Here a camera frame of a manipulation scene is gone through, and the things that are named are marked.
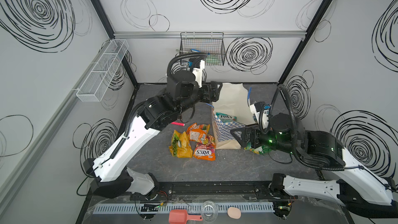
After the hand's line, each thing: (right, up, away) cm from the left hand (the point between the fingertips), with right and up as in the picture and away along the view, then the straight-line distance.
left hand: (216, 84), depth 56 cm
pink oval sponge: (+9, -56, +11) cm, 57 cm away
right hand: (+7, -17, 0) cm, 19 cm away
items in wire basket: (0, +16, +31) cm, 35 cm away
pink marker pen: (-20, -21, +41) cm, 50 cm away
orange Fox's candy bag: (-4, -34, +27) cm, 44 cm away
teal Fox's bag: (+10, -18, +43) cm, 48 cm away
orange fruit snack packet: (-7, -26, +33) cm, 42 cm away
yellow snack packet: (-17, -32, +28) cm, 46 cm away
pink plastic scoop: (-14, -58, +12) cm, 60 cm away
